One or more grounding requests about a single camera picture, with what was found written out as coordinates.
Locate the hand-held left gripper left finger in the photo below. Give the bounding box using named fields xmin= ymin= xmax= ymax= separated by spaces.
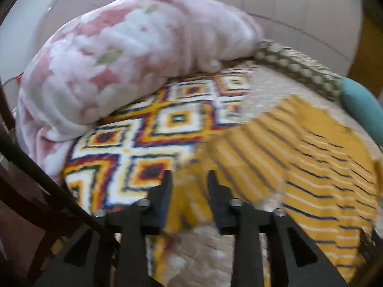
xmin=36 ymin=170 xmax=174 ymax=287

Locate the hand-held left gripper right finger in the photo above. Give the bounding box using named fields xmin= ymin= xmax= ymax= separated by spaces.
xmin=208 ymin=170 xmax=348 ymax=287

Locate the yellow striped shirt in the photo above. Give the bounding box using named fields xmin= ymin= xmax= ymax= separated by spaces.
xmin=152 ymin=94 xmax=381 ymax=287

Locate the geometric patterned blanket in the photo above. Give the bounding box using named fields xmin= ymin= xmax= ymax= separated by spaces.
xmin=61 ymin=67 xmax=255 ymax=216

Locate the black rod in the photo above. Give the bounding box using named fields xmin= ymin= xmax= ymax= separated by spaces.
xmin=0 ymin=138 xmax=120 ymax=240

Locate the beige dotted bedsheet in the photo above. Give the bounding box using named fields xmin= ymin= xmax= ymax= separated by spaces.
xmin=150 ymin=63 xmax=383 ymax=287

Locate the pink floral blanket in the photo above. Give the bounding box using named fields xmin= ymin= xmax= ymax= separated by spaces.
xmin=15 ymin=0 xmax=265 ymax=183

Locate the olive dotted pillow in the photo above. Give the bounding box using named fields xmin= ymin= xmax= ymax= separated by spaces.
xmin=253 ymin=39 xmax=343 ymax=101

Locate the teal pillow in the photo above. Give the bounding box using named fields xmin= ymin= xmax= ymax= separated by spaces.
xmin=339 ymin=76 xmax=383 ymax=148

